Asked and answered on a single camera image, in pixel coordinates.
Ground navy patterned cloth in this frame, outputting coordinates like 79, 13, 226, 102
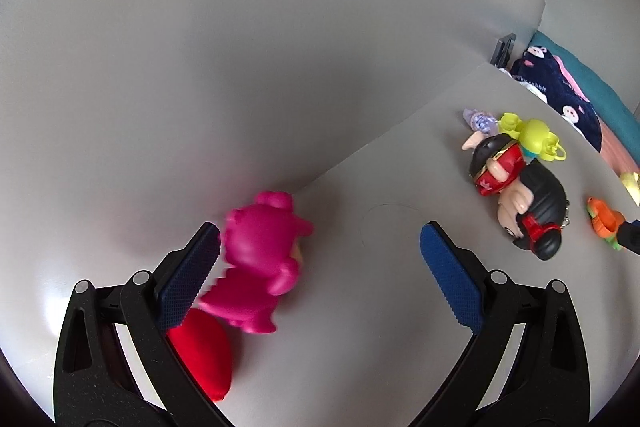
509, 44, 603, 152

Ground black stand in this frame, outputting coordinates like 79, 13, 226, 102
489, 33, 517, 68

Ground black-haired doll figure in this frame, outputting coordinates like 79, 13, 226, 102
496, 158, 569, 262

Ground magenta bear figure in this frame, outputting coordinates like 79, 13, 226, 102
197, 191, 316, 334

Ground lime green alien toy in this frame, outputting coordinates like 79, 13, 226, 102
497, 112, 568, 162

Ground orange green toy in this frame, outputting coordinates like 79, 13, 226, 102
586, 197, 626, 252

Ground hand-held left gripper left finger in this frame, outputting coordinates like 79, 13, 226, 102
52, 221, 236, 427

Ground red costumed doll figure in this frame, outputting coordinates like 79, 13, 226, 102
461, 131, 526, 198

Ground yellow duck toy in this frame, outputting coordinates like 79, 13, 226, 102
619, 172, 640, 206

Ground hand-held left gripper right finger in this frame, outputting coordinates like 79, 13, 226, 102
410, 221, 591, 427

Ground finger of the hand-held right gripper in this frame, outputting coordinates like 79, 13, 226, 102
616, 219, 640, 258

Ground small purple toy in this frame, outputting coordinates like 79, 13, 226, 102
462, 108, 501, 134

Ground red plush toy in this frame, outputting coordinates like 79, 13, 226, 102
166, 308, 233, 403

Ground teal blanket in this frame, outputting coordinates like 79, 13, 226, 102
529, 31, 640, 128

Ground pink bed sheet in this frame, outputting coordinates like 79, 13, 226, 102
597, 119, 640, 180

